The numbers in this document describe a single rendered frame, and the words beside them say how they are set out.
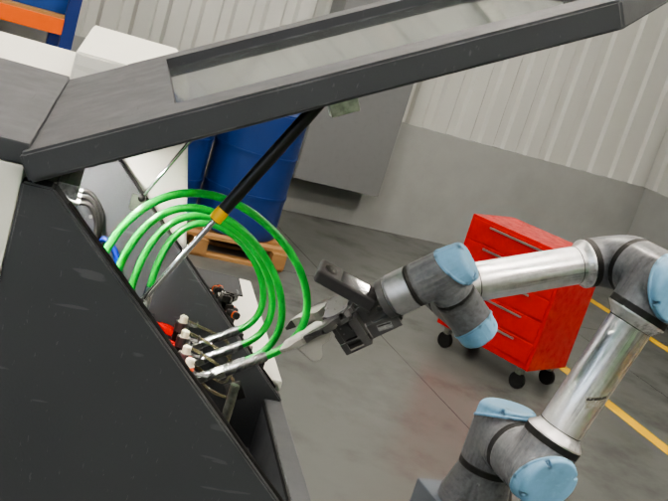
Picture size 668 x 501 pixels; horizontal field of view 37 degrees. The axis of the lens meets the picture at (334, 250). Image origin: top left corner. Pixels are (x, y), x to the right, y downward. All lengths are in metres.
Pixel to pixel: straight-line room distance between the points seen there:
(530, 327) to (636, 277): 3.97
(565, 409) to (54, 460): 0.94
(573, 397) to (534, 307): 3.93
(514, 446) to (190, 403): 0.75
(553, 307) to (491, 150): 3.78
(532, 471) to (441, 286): 0.42
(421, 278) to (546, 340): 4.26
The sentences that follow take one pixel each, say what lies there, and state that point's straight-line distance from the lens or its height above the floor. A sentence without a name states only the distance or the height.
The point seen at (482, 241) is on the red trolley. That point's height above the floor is 0.73.
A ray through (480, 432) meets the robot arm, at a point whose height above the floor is 1.07.
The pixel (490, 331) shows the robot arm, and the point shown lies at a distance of 1.75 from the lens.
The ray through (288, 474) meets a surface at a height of 0.95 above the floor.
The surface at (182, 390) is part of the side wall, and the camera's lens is 1.41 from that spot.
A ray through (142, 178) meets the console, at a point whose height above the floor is 1.34.
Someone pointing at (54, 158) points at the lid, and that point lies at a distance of 1.29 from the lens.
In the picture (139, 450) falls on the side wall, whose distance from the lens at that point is 1.45.
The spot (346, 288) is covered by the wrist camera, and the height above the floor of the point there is 1.33.
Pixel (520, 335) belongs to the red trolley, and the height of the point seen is 0.32.
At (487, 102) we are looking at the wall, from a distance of 9.31.
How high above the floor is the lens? 1.77
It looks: 13 degrees down
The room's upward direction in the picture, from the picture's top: 17 degrees clockwise
